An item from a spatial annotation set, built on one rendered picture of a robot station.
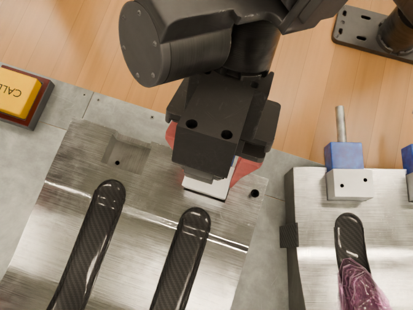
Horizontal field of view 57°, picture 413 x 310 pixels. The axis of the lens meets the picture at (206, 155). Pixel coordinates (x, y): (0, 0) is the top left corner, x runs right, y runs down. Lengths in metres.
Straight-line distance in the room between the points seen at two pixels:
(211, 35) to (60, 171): 0.30
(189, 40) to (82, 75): 0.40
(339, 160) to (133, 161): 0.27
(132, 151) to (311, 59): 0.33
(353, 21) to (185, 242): 0.45
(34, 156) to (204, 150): 0.39
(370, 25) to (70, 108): 0.50
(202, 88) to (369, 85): 0.41
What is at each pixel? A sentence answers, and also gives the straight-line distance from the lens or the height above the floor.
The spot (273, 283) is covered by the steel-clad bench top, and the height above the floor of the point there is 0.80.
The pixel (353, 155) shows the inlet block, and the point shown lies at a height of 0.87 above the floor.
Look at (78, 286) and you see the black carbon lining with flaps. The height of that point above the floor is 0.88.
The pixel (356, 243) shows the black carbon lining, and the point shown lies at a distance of 0.54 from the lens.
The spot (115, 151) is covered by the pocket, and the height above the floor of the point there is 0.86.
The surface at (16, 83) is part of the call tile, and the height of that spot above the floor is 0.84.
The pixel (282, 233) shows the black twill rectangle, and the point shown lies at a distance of 0.55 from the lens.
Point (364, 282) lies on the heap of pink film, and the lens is 0.50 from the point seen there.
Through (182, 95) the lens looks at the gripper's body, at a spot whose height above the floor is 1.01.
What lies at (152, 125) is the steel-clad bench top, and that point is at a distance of 0.59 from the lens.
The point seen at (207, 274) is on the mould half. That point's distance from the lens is 0.47.
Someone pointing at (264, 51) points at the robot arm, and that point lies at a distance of 0.31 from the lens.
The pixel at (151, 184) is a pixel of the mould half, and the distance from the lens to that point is 0.47.
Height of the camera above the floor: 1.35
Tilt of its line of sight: 75 degrees down
